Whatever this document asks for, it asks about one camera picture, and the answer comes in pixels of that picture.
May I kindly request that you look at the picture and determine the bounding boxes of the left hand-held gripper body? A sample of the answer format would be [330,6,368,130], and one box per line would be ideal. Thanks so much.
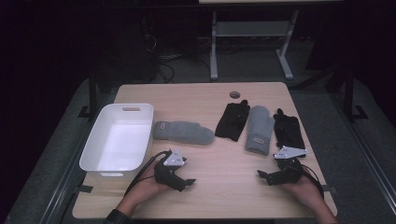
[153,148,188,191]

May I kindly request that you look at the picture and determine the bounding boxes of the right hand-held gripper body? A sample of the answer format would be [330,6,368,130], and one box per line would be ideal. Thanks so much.
[268,146,309,187]

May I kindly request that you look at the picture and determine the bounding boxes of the person's left hand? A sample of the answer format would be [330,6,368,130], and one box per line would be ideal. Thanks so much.
[126,159,176,204]

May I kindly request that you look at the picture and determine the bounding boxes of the person's right hand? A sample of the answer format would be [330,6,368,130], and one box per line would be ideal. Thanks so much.
[280,167,325,207]

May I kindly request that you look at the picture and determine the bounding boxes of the black glove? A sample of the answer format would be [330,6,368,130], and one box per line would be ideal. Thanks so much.
[273,107,306,150]
[214,99,251,143]

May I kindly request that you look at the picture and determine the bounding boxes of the grey mitten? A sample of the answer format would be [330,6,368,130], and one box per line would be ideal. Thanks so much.
[245,105,276,156]
[151,120,216,146]

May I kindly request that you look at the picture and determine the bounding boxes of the white plastic bin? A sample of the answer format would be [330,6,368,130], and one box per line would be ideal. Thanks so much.
[78,103,155,182]

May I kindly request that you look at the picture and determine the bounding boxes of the black metal stand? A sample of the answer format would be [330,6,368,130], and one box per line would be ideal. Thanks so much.
[78,69,101,119]
[341,66,370,121]

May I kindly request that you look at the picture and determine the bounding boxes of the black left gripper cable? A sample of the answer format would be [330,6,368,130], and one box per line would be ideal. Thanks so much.
[123,149,173,197]

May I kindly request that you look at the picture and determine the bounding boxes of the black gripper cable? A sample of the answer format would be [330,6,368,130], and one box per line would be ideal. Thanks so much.
[123,149,173,197]
[298,167,326,199]

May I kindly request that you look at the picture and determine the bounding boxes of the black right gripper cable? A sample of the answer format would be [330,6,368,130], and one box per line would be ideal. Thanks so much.
[298,167,326,199]

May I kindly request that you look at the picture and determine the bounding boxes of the floor cables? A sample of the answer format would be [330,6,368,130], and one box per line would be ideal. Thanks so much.
[155,50,190,84]

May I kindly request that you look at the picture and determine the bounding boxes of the white metal desk frame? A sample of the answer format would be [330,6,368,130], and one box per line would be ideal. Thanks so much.
[198,0,344,81]

